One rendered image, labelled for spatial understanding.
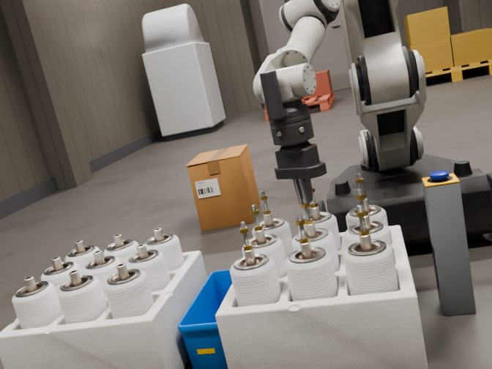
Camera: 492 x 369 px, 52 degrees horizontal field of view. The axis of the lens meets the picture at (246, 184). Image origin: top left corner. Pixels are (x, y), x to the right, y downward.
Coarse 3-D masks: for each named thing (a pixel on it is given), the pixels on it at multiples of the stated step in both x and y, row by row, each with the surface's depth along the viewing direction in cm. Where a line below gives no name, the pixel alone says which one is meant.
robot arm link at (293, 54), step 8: (280, 48) 111; (288, 48) 109; (296, 48) 109; (304, 48) 109; (272, 56) 110; (280, 56) 110; (288, 56) 110; (296, 56) 110; (304, 56) 109; (264, 64) 109; (272, 64) 110; (280, 64) 112; (288, 64) 112; (296, 64) 111; (256, 80) 107; (256, 88) 106; (256, 96) 107
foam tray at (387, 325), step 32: (288, 288) 106; (224, 320) 102; (256, 320) 100; (288, 320) 99; (320, 320) 97; (352, 320) 96; (384, 320) 95; (416, 320) 93; (224, 352) 104; (256, 352) 102; (288, 352) 100; (320, 352) 99; (352, 352) 98; (384, 352) 96; (416, 352) 95
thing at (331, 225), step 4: (332, 216) 124; (328, 220) 122; (332, 220) 122; (336, 220) 124; (316, 224) 121; (320, 224) 121; (324, 224) 121; (328, 224) 121; (332, 224) 122; (336, 224) 123; (328, 228) 121; (332, 228) 122; (336, 228) 123; (332, 232) 122; (336, 232) 123; (336, 236) 123; (336, 240) 123; (336, 244) 123; (340, 244) 125; (336, 248) 123; (340, 248) 125
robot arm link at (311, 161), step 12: (276, 132) 106; (288, 132) 104; (300, 132) 105; (312, 132) 107; (276, 144) 107; (288, 144) 106; (300, 144) 107; (312, 144) 108; (276, 156) 110; (288, 156) 108; (300, 156) 106; (312, 156) 107; (276, 168) 111; (288, 168) 109; (300, 168) 107; (312, 168) 105; (324, 168) 107
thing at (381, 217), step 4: (348, 212) 124; (380, 212) 119; (384, 212) 120; (348, 216) 122; (372, 216) 118; (376, 216) 118; (380, 216) 118; (384, 216) 120; (348, 220) 121; (352, 220) 120; (356, 220) 119; (372, 220) 118; (376, 220) 118; (380, 220) 118; (384, 220) 119; (348, 224) 121; (352, 224) 120; (384, 224) 119
